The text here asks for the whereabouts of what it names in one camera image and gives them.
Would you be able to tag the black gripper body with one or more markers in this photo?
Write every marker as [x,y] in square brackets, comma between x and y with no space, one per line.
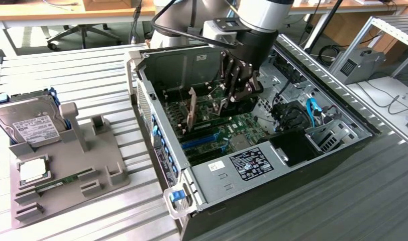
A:
[257,45]

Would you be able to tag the green graphics card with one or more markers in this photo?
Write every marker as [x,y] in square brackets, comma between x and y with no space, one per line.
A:
[204,113]

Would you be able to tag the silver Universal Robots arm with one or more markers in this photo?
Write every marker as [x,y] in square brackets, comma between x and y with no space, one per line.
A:
[264,12]

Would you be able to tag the green motherboard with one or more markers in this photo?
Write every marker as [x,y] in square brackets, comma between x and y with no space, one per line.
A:
[224,133]

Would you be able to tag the blue PCIe expansion slot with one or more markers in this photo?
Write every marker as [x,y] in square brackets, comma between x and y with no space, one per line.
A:
[198,141]

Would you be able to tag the grey box device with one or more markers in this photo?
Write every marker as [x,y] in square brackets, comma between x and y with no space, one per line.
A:
[360,65]

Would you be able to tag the metal disk bay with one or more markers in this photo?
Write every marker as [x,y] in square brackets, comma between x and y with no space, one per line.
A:
[331,138]

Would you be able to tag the grey power supply unit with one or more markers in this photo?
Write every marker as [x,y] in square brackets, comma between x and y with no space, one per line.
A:
[237,170]

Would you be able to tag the open black PC case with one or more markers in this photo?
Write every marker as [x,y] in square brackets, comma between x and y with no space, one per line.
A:
[324,175]

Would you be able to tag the office chair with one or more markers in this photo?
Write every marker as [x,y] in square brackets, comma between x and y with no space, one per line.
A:
[79,33]

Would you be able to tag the blue case latch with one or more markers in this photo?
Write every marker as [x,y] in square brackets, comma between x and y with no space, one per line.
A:
[177,196]

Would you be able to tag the grey parts rack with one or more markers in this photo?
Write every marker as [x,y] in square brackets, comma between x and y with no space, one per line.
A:
[73,163]

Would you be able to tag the hard disk in blue caddy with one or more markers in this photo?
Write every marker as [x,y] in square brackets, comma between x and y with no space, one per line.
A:
[30,120]

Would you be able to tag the green RAM stick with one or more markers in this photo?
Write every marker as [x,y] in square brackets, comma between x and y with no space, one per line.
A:
[57,184]

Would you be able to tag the silver CPU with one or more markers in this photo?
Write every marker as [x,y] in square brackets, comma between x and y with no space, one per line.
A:
[33,170]

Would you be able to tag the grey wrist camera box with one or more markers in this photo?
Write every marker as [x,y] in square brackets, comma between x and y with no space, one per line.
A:
[221,30]

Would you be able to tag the wooden desk with white frame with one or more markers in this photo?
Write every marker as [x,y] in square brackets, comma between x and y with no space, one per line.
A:
[341,6]

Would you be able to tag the aluminium frame shelf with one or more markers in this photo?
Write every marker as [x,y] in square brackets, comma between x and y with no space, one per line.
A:
[392,27]

